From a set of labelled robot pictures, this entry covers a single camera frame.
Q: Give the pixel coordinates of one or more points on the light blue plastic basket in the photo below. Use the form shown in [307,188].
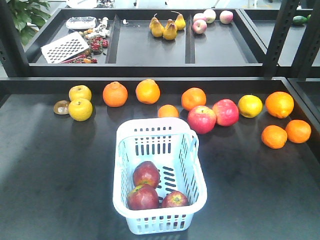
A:
[172,146]

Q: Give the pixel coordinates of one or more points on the dark red yellow-top apple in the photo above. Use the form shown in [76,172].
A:
[143,197]

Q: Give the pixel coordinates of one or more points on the small mandarin left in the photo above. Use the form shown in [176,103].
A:
[168,110]

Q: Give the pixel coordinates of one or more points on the large round orange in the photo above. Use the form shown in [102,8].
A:
[193,97]

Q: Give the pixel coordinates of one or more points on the orange with nub far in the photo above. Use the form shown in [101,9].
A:
[115,94]

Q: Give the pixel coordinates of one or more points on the pink red smooth apple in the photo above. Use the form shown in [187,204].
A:
[226,112]

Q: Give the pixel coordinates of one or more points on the yellow brown pear fruit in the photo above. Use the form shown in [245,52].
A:
[80,109]

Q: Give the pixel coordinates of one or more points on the yellow pear fruit rear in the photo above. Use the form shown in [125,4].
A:
[80,91]

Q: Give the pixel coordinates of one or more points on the brown pear front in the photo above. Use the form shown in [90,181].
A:
[170,31]

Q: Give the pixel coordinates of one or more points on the brown pear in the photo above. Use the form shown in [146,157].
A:
[180,21]
[156,27]
[170,31]

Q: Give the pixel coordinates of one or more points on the brown pear left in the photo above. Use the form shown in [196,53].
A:
[156,27]

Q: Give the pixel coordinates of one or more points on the yellow orange fruit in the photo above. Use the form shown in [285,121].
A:
[250,106]

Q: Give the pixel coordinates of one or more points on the wood and black display stand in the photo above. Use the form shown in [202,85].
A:
[56,173]

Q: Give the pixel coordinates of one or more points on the brown mushroom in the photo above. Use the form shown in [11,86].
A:
[61,107]

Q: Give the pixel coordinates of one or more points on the brown pear right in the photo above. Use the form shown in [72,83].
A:
[180,21]

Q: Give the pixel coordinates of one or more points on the pink apple top shelf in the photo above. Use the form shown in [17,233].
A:
[199,26]

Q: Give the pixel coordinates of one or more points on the small orange mandarin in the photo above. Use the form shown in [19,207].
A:
[298,131]
[274,136]

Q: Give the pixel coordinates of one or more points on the white metal grater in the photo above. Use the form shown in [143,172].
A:
[64,48]

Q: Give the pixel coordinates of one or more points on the pale apple top shelf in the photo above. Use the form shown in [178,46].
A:
[210,15]

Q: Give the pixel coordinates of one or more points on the large orange with nub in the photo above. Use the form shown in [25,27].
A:
[279,104]

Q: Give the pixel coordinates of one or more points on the pink peach top shelf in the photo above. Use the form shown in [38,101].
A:
[226,17]

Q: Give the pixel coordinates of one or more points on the white kitchen scale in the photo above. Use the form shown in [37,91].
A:
[80,23]

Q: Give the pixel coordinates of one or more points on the small orange mandarin right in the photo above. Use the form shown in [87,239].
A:
[298,131]

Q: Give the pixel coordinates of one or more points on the green potted plant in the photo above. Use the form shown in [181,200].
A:
[28,17]

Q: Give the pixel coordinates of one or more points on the green avocado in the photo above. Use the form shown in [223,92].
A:
[299,20]

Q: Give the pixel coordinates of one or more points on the black shelf upright post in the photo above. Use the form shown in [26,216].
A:
[294,51]

